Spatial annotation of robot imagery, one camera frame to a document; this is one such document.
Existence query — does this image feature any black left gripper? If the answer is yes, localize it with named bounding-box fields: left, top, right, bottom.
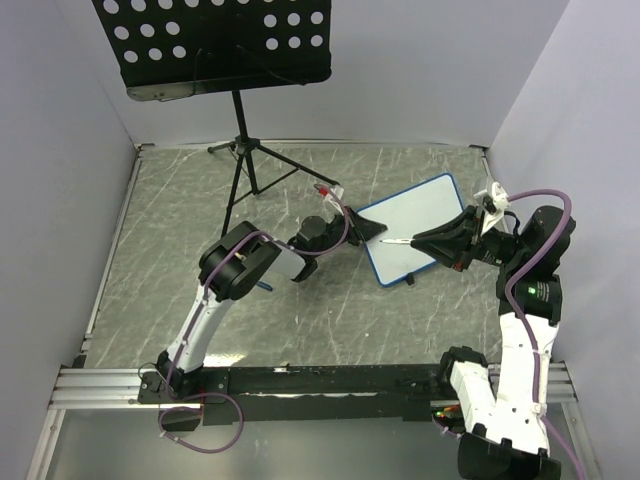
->
left=313, top=206, right=388, bottom=258

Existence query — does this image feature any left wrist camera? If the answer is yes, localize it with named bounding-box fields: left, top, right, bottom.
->
left=314, top=183, right=344, bottom=212

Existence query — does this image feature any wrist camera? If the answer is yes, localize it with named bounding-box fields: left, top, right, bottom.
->
left=473, top=176, right=510, bottom=235
left=314, top=183, right=344, bottom=212

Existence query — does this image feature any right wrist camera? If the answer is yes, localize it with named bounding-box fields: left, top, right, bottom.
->
left=473, top=176, right=510, bottom=235

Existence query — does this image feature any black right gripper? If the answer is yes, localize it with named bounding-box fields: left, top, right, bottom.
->
left=410, top=204, right=526, bottom=271

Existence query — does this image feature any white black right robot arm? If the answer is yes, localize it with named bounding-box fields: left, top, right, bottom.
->
left=409, top=205, right=576, bottom=479

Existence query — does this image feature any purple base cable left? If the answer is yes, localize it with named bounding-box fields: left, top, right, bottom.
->
left=158, top=392, right=246, bottom=455

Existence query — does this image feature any blue framed whiteboard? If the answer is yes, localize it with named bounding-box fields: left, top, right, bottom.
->
left=358, top=173, right=464, bottom=287

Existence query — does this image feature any white blue whiteboard marker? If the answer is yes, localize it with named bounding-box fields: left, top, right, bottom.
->
left=379, top=238, right=412, bottom=245

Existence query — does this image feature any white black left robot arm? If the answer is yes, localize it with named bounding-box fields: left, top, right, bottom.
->
left=155, top=207, right=388, bottom=402

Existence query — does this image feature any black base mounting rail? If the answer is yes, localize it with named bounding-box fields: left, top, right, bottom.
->
left=138, top=364, right=458, bottom=426

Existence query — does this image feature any black music stand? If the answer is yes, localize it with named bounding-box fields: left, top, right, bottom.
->
left=91, top=0, right=341, bottom=236

